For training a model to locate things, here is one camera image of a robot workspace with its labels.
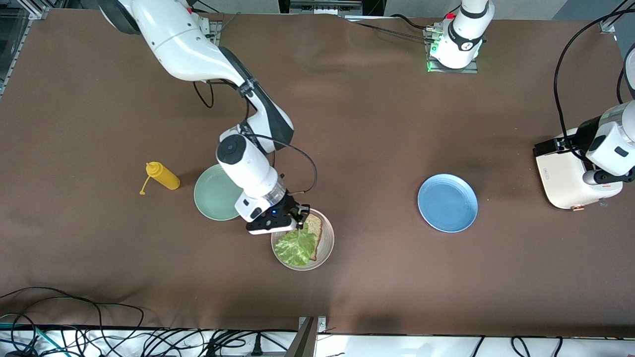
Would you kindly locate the blue round plate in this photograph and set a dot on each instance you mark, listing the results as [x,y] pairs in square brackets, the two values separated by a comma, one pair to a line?
[447,203]

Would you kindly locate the black equipment box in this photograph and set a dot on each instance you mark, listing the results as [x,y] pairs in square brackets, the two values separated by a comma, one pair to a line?
[372,6]

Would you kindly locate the beige round plate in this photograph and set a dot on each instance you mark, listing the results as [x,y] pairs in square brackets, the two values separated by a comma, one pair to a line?
[327,248]

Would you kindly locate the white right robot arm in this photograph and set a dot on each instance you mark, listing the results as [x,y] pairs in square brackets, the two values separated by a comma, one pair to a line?
[173,44]

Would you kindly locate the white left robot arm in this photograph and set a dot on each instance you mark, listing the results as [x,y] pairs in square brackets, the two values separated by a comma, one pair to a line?
[461,34]

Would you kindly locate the mint green round plate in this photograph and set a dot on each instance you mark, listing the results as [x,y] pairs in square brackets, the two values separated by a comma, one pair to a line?
[211,196]

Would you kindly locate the toasted brown bread slice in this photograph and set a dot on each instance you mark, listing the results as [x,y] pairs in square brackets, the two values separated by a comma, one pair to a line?
[316,228]

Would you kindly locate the cream white toaster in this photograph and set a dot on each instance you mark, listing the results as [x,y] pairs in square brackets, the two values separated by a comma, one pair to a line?
[560,183]

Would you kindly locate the brown table cover sheet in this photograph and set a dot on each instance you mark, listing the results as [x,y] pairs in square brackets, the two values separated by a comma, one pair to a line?
[397,124]

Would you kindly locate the green lettuce leaf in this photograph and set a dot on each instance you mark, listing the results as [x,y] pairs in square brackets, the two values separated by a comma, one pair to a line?
[295,248]

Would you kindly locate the black power plug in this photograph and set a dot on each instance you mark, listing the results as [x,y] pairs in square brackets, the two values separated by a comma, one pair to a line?
[256,347]

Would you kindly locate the aluminium frame post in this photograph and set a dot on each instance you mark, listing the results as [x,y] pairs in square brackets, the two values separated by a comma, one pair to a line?
[302,342]

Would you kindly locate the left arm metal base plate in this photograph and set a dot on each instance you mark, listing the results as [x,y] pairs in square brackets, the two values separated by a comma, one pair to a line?
[469,70]

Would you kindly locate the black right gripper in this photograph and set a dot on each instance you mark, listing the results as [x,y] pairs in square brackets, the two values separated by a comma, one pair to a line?
[289,204]

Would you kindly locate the aluminium frame profile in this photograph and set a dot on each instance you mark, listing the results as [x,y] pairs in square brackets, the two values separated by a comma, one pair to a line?
[34,3]
[605,26]

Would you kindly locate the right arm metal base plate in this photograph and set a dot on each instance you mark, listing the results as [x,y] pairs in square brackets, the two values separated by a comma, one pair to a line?
[216,29]

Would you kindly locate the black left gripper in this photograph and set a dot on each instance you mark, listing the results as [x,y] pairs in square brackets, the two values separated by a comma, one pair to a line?
[587,133]

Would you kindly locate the aluminium frame bar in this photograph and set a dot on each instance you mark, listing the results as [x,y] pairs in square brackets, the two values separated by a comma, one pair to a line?
[10,62]

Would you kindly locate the yellow mustard squeeze bottle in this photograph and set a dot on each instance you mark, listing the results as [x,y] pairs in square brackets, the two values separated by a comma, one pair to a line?
[166,178]

